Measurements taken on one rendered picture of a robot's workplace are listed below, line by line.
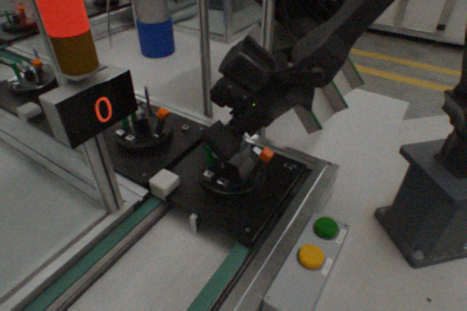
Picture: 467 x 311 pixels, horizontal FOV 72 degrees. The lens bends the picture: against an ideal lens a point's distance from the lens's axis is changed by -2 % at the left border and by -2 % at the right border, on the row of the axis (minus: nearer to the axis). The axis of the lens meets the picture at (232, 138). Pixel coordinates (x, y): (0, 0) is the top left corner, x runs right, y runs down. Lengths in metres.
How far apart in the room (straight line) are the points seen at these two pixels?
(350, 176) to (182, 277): 0.50
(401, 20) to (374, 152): 3.72
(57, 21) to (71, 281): 0.40
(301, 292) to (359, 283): 0.18
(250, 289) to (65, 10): 0.46
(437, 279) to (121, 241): 0.60
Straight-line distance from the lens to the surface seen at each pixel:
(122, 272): 0.64
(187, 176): 0.69
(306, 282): 0.57
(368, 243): 0.77
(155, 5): 1.46
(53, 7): 0.44
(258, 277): 0.57
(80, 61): 0.46
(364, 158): 0.97
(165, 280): 0.62
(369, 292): 0.71
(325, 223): 0.62
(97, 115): 0.49
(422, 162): 0.68
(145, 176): 0.71
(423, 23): 4.63
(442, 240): 0.74
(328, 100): 0.88
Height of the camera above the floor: 1.45
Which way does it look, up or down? 37 degrees down
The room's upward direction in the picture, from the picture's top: straight up
